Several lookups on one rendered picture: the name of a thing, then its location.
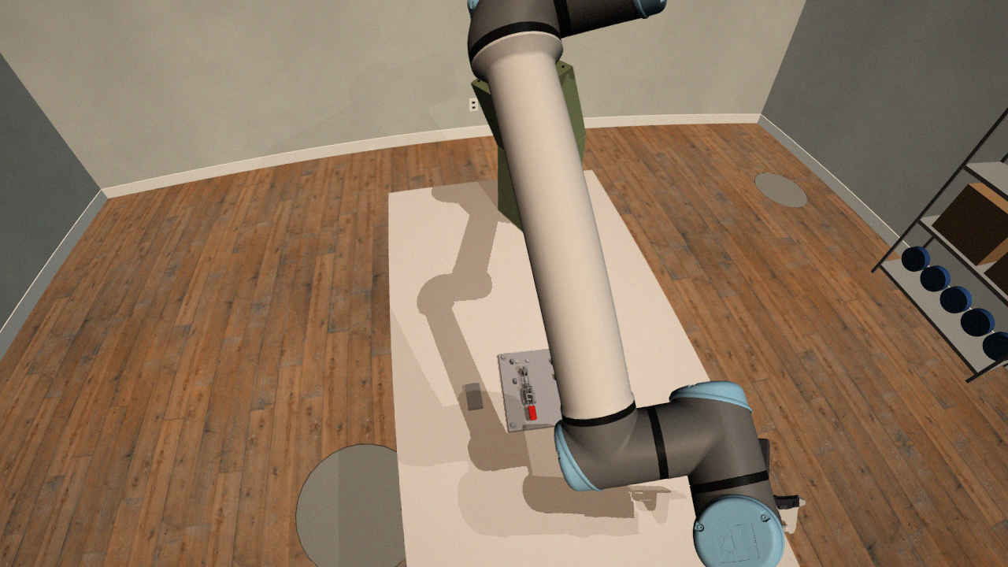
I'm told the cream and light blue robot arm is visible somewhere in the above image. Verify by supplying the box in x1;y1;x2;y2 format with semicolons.
467;0;788;567

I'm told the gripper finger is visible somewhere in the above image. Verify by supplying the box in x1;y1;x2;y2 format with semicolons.
776;495;806;534

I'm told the grey toggle clamp with red handle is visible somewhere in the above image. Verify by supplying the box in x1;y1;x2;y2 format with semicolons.
521;365;537;421

